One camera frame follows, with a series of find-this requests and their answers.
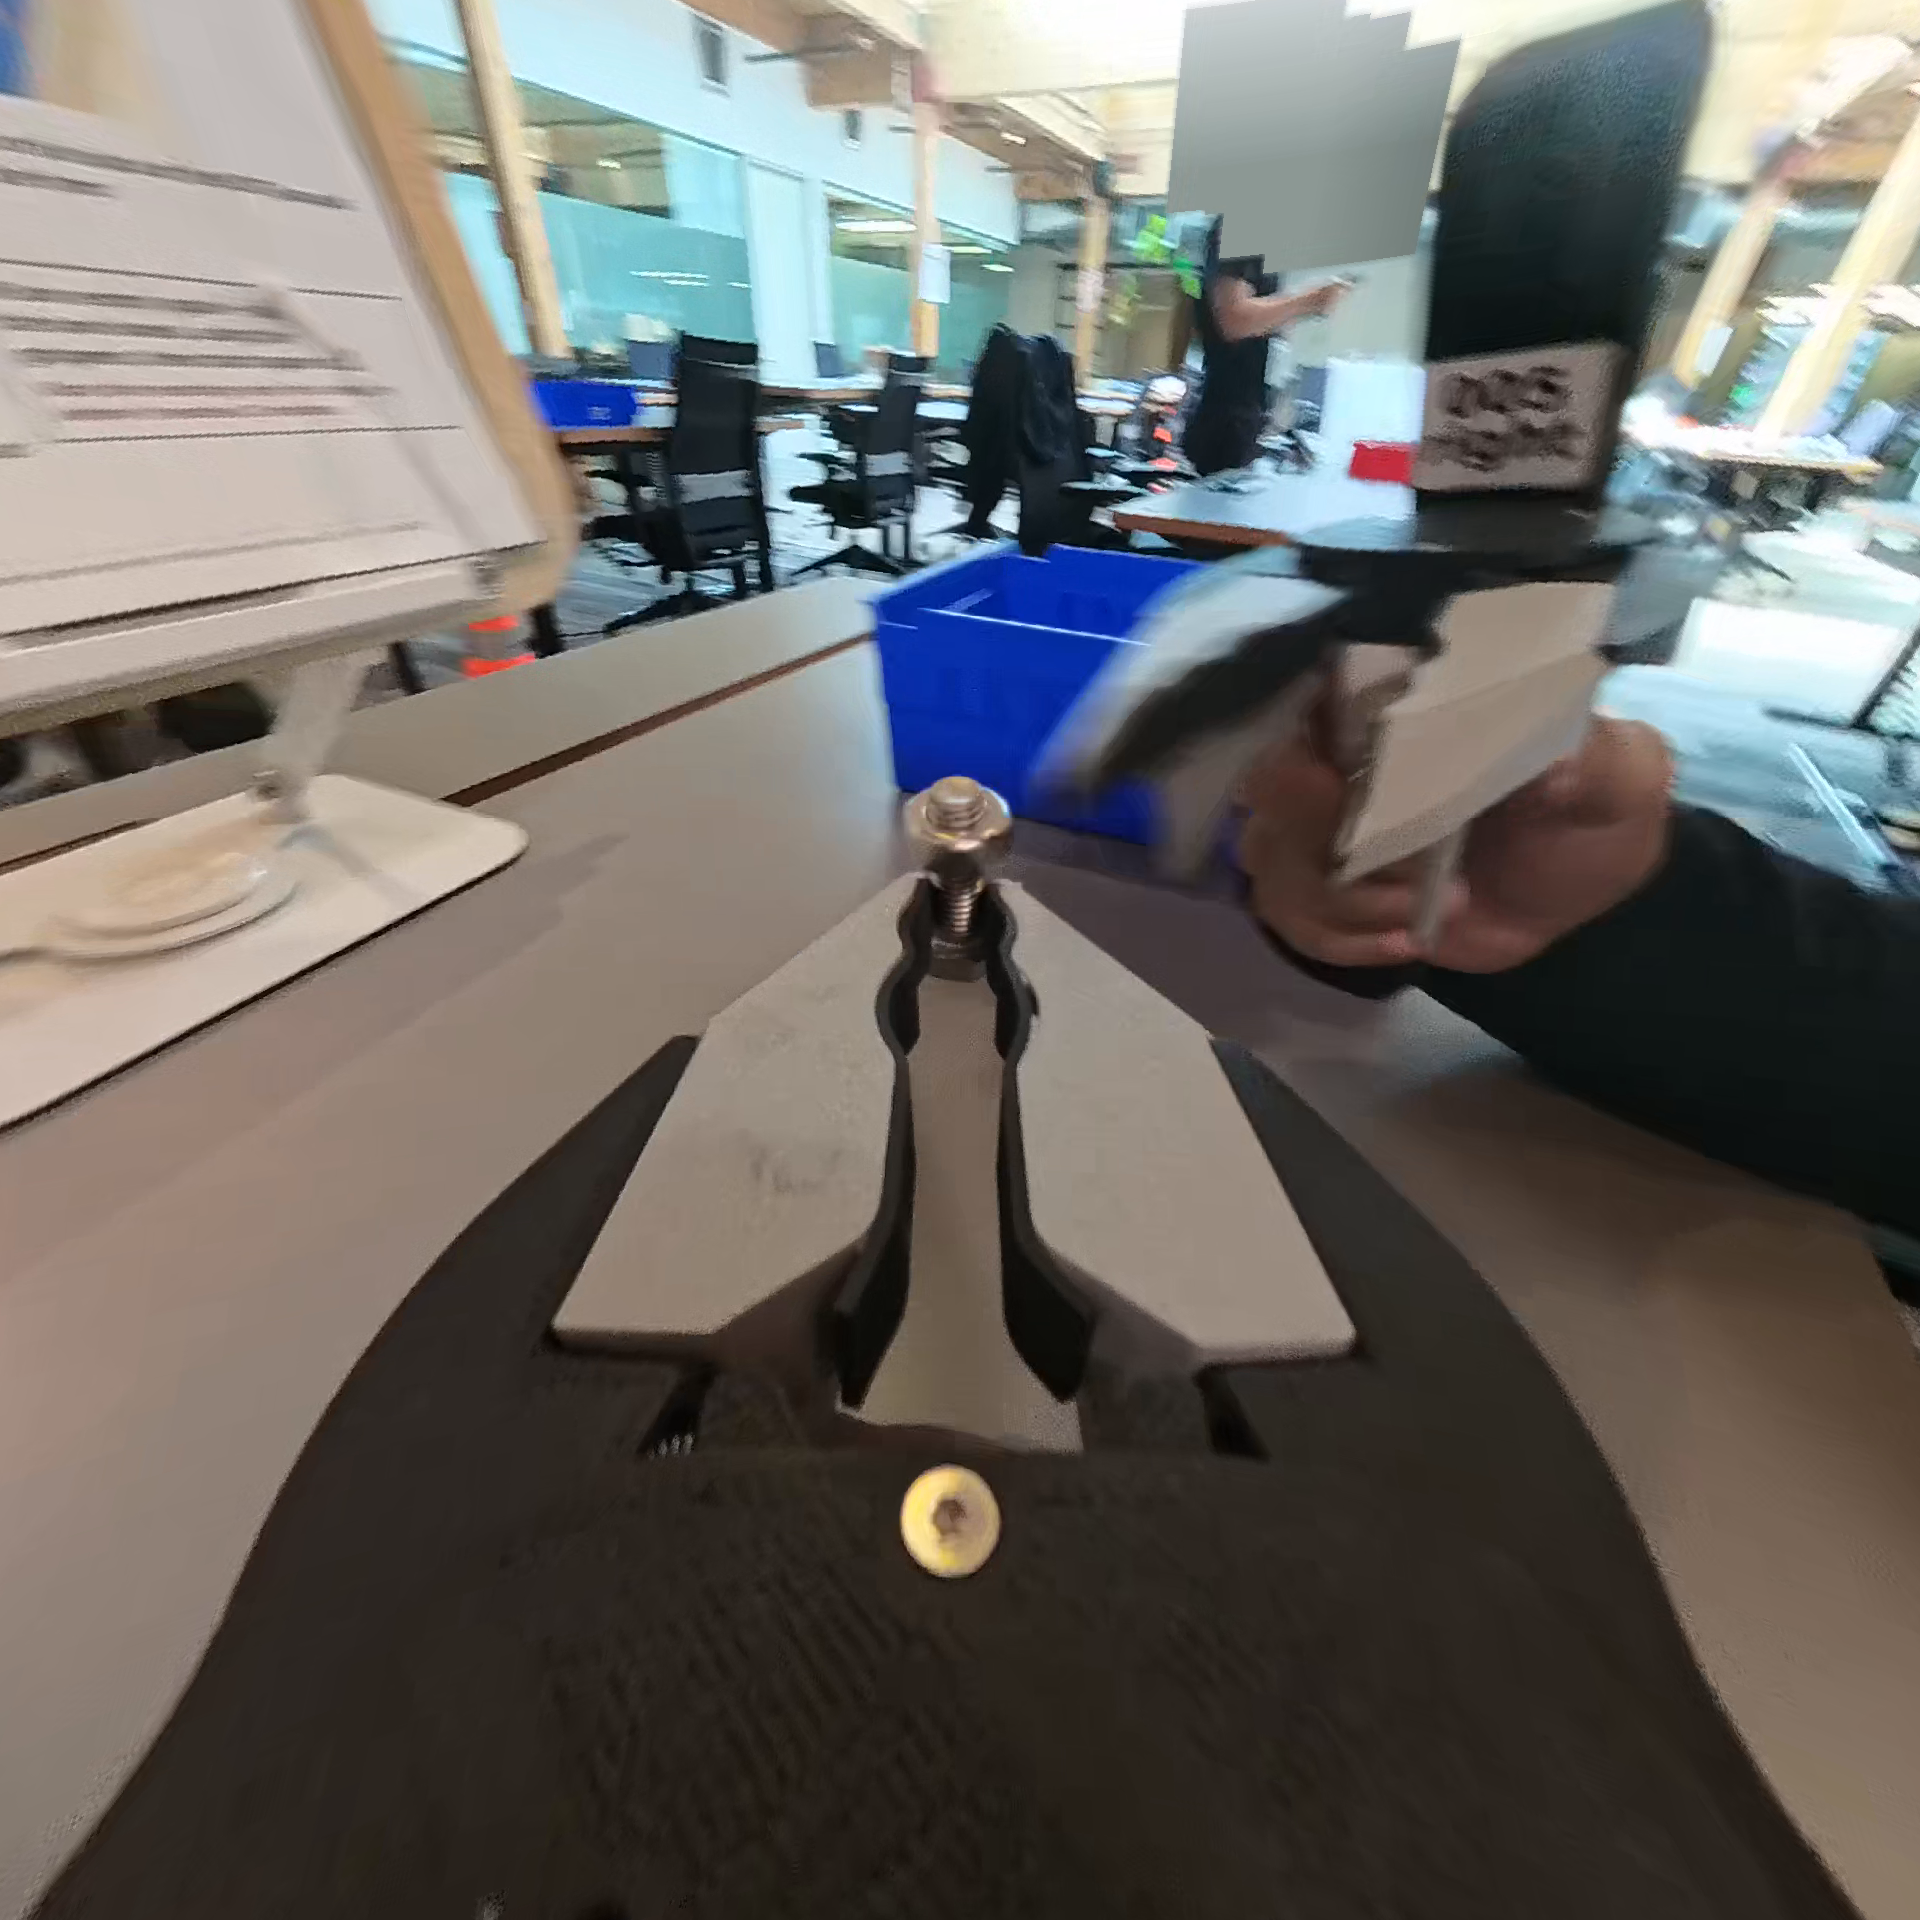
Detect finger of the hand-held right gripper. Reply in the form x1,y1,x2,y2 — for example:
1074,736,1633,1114
1030,576,1352,888
1333,584,1617,888

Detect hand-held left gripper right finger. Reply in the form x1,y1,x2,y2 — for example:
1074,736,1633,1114
988,880,1359,1408

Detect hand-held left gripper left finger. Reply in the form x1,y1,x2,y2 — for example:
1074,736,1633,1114
551,874,932,1416

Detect steel hex nut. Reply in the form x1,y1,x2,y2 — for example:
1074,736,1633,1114
903,777,1016,865

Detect steel hex bolt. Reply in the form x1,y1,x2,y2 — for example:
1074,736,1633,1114
918,856,994,988

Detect person's right forearm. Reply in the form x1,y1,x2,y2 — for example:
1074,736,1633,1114
1410,807,1920,1244

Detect person's right hand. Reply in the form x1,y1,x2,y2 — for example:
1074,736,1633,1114
1236,719,1678,971

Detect wooden edged office desk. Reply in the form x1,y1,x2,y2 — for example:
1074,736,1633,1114
1110,472,1426,553
556,375,976,448

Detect white storage box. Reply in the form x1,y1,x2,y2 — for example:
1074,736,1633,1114
1322,357,1426,448

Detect black jacket on chair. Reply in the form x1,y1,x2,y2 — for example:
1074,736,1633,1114
959,323,1098,553

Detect black office chair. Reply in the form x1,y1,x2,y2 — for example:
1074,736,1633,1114
599,333,777,626
786,353,934,576

